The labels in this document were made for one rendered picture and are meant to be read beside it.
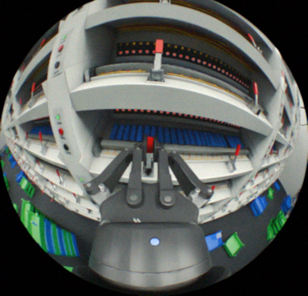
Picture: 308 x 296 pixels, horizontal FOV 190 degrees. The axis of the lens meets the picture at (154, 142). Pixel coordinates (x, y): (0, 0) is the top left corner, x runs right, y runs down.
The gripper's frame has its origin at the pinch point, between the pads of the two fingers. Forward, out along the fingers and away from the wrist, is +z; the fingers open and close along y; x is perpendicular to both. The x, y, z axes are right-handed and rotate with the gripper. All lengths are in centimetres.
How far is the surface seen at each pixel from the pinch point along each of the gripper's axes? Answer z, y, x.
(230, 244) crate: -32, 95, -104
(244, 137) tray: 11.8, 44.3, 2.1
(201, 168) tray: 1.9, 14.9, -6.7
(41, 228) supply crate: -32, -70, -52
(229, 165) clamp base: 1.1, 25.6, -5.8
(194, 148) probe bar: 5.2, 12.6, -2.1
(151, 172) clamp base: 0.6, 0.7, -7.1
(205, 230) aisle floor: 4, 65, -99
